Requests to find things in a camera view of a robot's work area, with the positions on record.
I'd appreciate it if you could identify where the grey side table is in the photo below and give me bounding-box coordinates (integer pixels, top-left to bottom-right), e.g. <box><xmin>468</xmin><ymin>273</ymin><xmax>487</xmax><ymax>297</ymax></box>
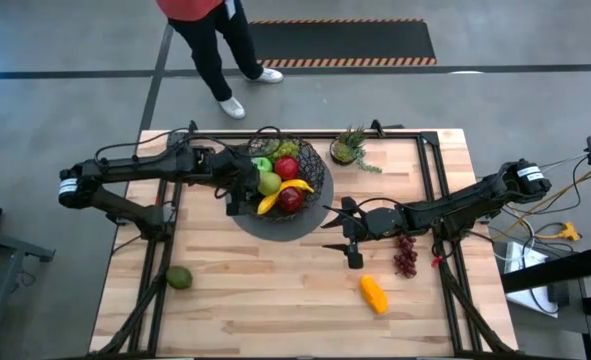
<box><xmin>0</xmin><ymin>224</ymin><xmax>56</xmax><ymax>360</ymax></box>

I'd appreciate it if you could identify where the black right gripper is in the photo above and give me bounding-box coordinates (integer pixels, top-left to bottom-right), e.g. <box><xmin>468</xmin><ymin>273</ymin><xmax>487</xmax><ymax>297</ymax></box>
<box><xmin>321</xmin><ymin>196</ymin><xmax>407</xmax><ymax>270</ymax></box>

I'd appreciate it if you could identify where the yellow cable plug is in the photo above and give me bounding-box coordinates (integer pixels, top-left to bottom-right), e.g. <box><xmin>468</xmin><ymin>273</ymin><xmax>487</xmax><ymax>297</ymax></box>
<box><xmin>534</xmin><ymin>222</ymin><xmax>582</xmax><ymax>242</ymax></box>

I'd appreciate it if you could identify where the grey round placemat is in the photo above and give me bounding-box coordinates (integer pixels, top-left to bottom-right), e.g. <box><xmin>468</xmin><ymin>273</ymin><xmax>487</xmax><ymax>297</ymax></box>
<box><xmin>232</xmin><ymin>164</ymin><xmax>335</xmax><ymax>243</ymax></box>

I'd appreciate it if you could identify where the yellow banana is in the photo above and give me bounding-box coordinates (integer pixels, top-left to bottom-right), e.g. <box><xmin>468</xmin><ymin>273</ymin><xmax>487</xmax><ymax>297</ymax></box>
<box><xmin>256</xmin><ymin>178</ymin><xmax>315</xmax><ymax>216</ymax></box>

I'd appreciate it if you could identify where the red pomegranate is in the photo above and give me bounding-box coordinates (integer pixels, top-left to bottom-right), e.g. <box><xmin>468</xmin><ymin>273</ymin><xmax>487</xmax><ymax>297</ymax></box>
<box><xmin>273</xmin><ymin>155</ymin><xmax>300</xmax><ymax>182</ymax></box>

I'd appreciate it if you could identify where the black wire basket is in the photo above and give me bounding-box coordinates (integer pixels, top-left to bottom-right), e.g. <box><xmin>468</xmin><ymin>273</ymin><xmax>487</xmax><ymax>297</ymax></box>
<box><xmin>242</xmin><ymin>137</ymin><xmax>326</xmax><ymax>224</ymax></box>

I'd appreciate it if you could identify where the person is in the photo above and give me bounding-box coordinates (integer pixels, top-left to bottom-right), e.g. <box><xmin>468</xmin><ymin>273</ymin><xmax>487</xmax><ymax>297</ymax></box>
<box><xmin>154</xmin><ymin>0</ymin><xmax>285</xmax><ymax>120</ymax></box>

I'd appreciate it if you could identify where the black looped gripper cable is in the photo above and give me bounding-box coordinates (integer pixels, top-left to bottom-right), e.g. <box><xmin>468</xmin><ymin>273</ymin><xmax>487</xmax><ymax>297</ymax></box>
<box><xmin>354</xmin><ymin>196</ymin><xmax>411</xmax><ymax>211</ymax></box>

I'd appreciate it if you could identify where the black metal table frame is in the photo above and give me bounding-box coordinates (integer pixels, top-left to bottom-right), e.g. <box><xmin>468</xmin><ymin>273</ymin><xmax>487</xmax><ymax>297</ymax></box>
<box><xmin>92</xmin><ymin>119</ymin><xmax>519</xmax><ymax>360</ymax></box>

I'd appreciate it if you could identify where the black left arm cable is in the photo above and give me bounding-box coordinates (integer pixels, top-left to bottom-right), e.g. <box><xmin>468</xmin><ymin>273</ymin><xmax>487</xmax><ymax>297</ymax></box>
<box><xmin>93</xmin><ymin>127</ymin><xmax>191</xmax><ymax>166</ymax></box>

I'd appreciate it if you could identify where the dark red apple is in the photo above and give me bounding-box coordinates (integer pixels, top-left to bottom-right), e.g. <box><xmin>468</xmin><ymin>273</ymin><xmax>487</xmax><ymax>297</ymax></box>
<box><xmin>277</xmin><ymin>186</ymin><xmax>305</xmax><ymax>215</ymax></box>

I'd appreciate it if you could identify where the green pear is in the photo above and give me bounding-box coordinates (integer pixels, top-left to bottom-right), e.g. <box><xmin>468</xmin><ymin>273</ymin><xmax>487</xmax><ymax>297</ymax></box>
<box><xmin>257</xmin><ymin>171</ymin><xmax>283</xmax><ymax>197</ymax></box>

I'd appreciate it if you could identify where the red grape bunch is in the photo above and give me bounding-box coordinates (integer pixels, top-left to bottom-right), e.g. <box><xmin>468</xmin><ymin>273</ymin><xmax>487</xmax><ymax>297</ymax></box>
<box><xmin>393</xmin><ymin>234</ymin><xmax>419</xmax><ymax>280</ymax></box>

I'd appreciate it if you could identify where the green grape bunch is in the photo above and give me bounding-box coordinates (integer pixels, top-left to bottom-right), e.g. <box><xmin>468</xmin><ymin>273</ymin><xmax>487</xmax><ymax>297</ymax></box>
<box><xmin>267</xmin><ymin>139</ymin><xmax>301</xmax><ymax>160</ymax></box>

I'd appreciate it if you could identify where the black orange-striped floor mat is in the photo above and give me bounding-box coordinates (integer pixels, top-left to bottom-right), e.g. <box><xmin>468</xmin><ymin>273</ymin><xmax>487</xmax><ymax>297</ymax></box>
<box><xmin>247</xmin><ymin>18</ymin><xmax>437</xmax><ymax>69</ymax></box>

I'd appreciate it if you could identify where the potted succulent plant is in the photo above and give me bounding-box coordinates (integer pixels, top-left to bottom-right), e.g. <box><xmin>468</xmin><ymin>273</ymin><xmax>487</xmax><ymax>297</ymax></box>
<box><xmin>329</xmin><ymin>124</ymin><xmax>384</xmax><ymax>175</ymax></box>

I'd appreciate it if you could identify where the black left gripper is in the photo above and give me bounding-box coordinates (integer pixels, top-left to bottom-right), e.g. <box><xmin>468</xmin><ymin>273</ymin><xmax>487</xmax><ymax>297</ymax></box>
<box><xmin>214</xmin><ymin>146</ymin><xmax>262</xmax><ymax>217</ymax></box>

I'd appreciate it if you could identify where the green avocado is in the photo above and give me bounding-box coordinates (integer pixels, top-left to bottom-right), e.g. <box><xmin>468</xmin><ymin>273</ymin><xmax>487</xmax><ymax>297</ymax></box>
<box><xmin>165</xmin><ymin>265</ymin><xmax>194</xmax><ymax>291</ymax></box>

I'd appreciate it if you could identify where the orange cable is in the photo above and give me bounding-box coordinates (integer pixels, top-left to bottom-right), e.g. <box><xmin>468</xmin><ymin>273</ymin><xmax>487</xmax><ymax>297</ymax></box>
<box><xmin>504</xmin><ymin>169</ymin><xmax>591</xmax><ymax>236</ymax></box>

